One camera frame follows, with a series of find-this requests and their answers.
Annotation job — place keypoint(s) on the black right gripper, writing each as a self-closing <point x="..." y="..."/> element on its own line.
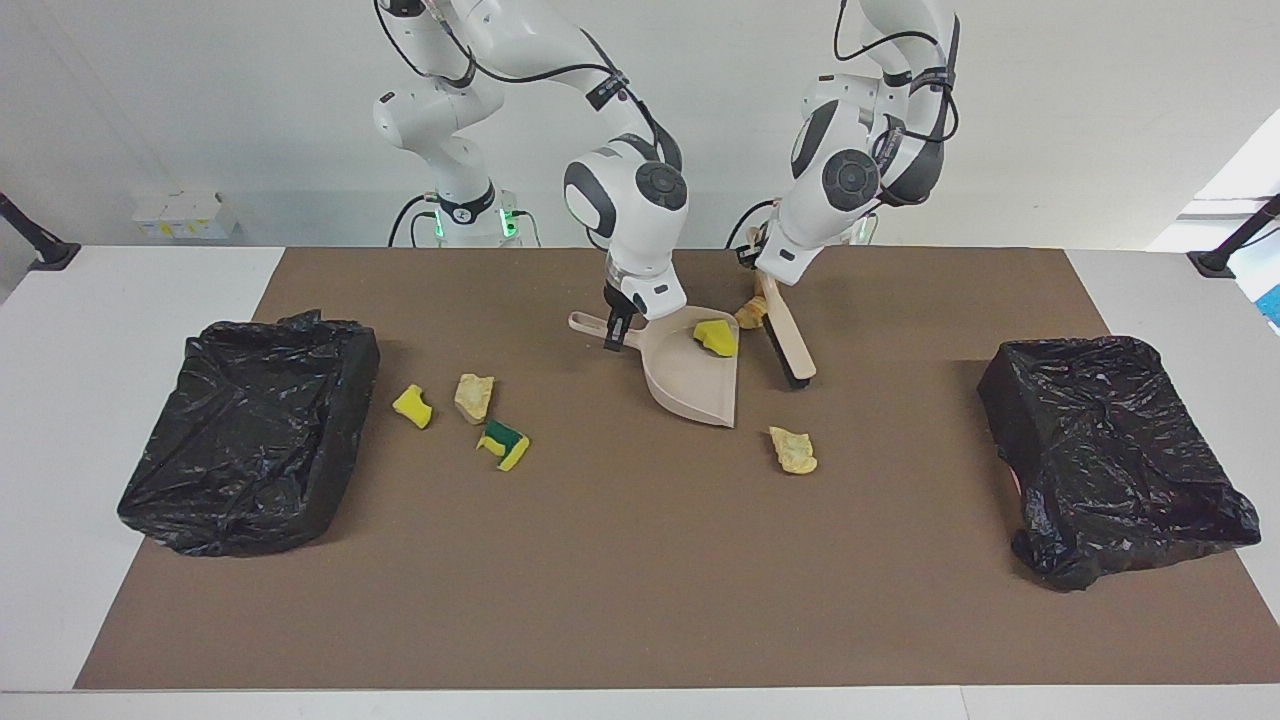
<point x="620" y="300"/>

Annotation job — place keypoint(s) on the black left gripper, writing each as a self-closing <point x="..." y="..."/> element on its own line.
<point x="750" y="255"/>

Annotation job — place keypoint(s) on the striped toy croissant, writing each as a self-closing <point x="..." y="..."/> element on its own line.
<point x="750" y="317"/>

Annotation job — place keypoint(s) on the yellow sponge chunk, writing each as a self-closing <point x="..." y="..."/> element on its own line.
<point x="716" y="338"/>

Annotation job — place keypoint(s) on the beige plastic dustpan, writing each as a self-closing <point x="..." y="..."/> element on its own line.
<point x="690" y="385"/>

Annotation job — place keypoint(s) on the beige hand brush black bristles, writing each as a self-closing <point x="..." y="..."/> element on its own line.
<point x="790" y="345"/>

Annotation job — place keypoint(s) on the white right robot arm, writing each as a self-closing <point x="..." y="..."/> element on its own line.
<point x="630" y="210"/>

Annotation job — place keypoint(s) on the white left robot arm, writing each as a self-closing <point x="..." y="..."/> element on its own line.
<point x="850" y="180"/>

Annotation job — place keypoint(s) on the bin lined with black bag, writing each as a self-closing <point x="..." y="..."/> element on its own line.
<point x="250" y="430"/>
<point x="1100" y="450"/>

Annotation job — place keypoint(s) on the pale stone-like bread chunk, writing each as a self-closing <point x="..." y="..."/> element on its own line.
<point x="474" y="397"/>

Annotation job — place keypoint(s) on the yellow and green sponge piece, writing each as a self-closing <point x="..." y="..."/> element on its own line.
<point x="503" y="445"/>

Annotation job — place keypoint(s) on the small yellow sponge piece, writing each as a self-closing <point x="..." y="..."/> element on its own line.
<point x="413" y="405"/>

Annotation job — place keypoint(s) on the brown table mat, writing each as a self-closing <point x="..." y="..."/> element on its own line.
<point x="650" y="600"/>

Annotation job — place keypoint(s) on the white electrical outlet box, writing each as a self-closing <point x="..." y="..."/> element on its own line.
<point x="185" y="215"/>

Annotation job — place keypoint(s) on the blue object at table edge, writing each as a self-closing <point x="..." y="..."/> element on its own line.
<point x="1273" y="305"/>

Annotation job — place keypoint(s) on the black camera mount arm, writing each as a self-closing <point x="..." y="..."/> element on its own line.
<point x="35" y="240"/>
<point x="1235" y="240"/>

